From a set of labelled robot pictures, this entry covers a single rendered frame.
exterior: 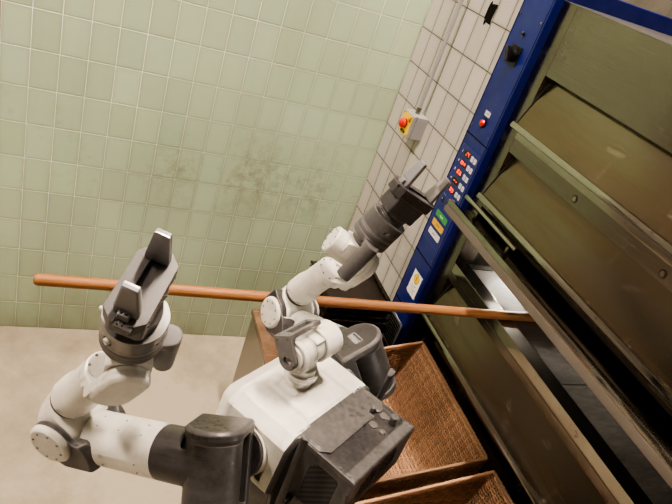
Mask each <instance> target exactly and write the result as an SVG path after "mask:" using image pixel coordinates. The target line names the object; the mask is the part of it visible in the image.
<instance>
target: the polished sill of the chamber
mask: <svg viewBox="0 0 672 504"><path fill-rule="evenodd" d="M451 272H452V273H453V274H454V276H455V277H456V279H457V280H458V281H459V283H460V284H461V286H462V287H463V288H464V290H465V291H466V293H467V294H468V295H469V297H470V298H471V299H472V301H473V302H474V304H475V305H476V306H477V308H478V309H490V310H503V308H502V307H501V306H500V305H499V303H498V302H497V301H496V299H495V298H494V297H493V295H492V294H491V293H490V292H489V290H488V289H487V288H486V286H485V285H484V284H483V282H482V281H481V280H480V279H479V277H478V276H477V275H476V273H475V272H474V271H473V270H472V268H471V267H470V266H469V265H468V264H461V263H455V264H454V267H453V269H452V271H451ZM503 311H504V310H503ZM486 320H487V322H488V323H489V324H490V326H491V327H492V329H493V330H494V331H495V333H496V334H497V335H498V337H499V338H500V340H501V341H502V342H503V344H504V345H505V347H506V348H507V349H508V351H509V352H510V354H511V355H512V356H513V358H514V359H515V360H516V362H517V363H518V365H519V366H520V367H521V369H522V370H523V372H524V373H525V374H526V376H527V377H528V378H529V380H530V381H531V383H532V384H533V385H534V387H535V388H536V390H537V391H538V392H539V394H540V395H541V396H542V398H543V399H544V401H545V402H546V403H547V405H548V406H549V408H550V409H551V410H552V412H553V413H554V414H555V416H556V417H557V419H558V420H559V421H560V423H561V424H562V426H563V427H564V428H565V430H566V431H567V433H568V434H569V435H570V437H571V438H572V439H573V441H574V442H575V444H576V445H577V446H578V448H579V449H580V451H581V452H582V453H583V455H584V456H585V457H586V459H587V460H588V462H589V463H590V464H591V466H592V467H593V469H594V470H595V471H596V473H597V474H598V475H599V477H600V478H601V480H602V481H603V482H604V484H605V485H606V487H607V488H608V489H609V491H610V492H611V494H612V495H613V496H614V498H615V499H616V500H617V502H618V503H619V504H653V503H652V502H651V500H650V499H649V498H648V496H647V495H646V494H645V493H644V491H643V490H642V489H641V487H640V486H639V485H638V484H637V482H636V481H635V480H634V478H633V477H632V476H631V474H630V473H629V472H628V471H627V469H626V468H625V467H624V465H623V464H622V463H621V461H620V460H619V459H618V458H617V456H616V455H615V454H614V452H613V451H612V450H611V448H610V447H609V446H608V445H607V443H606V442H605V441H604V439H603V438H602V437H601V436H600V434H599V433H598V432H597V430H596V429H595V428H594V426H593V425H592V424H591V423H590V421H589V420H588V419H587V417H586V416H585V415H584V413H583V412H582V411H581V410H580V408H579V407H578V406H577V404H576V403H575V402H574V401H573V399H572V398H571V397H570V395H569V394H568V393H567V391H566V390H565V389H564V388H563V386H562V385H561V384H560V382H559V381H558V380H557V378H556V377H555V376H554V375H553V373H552V372H551V371H550V369H549V368H548V367H547V365H546V364H545V363H544V362H543V360H542V359H541V358H540V356H539V355H538V354H537V353H536V351H535V350H534V349H533V347H532V346H531V345H530V343H529V342H528V341H527V340H526V338H525V337H524V336H523V334H522V333H521V332H520V330H519V329H518V328H517V327H516V325H515V324H514V323H513V321H512V320H499V319H486Z"/></svg>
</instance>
